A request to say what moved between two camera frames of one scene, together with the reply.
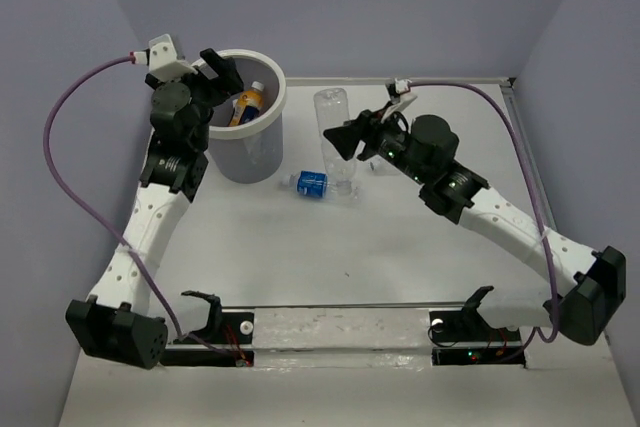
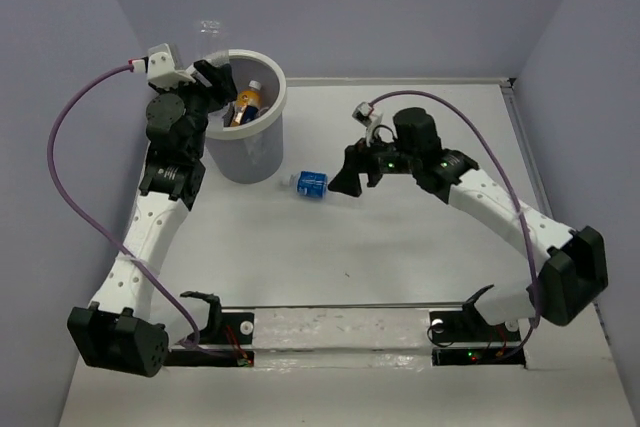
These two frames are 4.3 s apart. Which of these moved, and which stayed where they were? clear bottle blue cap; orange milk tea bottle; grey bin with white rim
Moved: clear bottle blue cap
Stayed: orange milk tea bottle; grey bin with white rim
